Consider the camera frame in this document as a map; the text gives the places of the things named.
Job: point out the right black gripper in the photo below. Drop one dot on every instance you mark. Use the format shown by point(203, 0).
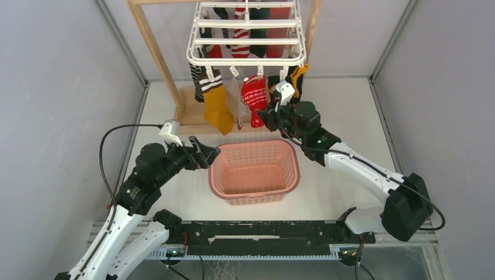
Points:
point(269, 115)

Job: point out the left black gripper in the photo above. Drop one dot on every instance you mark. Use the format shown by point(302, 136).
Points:
point(201, 156)

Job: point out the wooden hanger stand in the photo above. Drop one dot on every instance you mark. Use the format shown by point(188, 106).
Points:
point(187, 109)

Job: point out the red snowflake sock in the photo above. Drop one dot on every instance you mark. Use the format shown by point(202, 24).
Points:
point(254, 95)

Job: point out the pink plastic basket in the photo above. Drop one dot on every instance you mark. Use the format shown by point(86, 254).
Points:
point(254, 172)

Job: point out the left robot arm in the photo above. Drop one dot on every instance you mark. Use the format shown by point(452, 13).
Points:
point(108, 257)

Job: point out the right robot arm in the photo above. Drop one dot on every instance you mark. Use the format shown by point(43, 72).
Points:
point(405, 208)

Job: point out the white plastic sock hanger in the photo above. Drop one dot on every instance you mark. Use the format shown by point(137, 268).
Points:
point(207, 47)

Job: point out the argyle red yellow sock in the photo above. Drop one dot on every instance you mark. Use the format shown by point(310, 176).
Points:
point(273, 80)

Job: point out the mustard yellow sock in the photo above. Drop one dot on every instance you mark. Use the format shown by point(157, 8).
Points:
point(296, 78)

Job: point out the yellow brown striped sock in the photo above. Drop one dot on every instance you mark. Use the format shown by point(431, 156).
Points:
point(216, 111)

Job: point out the black white striped sock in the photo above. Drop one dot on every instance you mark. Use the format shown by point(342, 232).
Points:
point(195, 71)

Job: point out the grey white sock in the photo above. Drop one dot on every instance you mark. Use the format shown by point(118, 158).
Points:
point(235, 102)

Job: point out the red sock white pattern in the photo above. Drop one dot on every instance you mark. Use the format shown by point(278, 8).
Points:
point(277, 50)

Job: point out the black striped narrow sock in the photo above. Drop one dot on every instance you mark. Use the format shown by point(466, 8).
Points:
point(223, 15)

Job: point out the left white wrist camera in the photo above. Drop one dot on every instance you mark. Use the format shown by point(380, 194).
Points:
point(169, 133)

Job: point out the black mounting rail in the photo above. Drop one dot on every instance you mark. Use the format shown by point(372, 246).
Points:
point(265, 238)

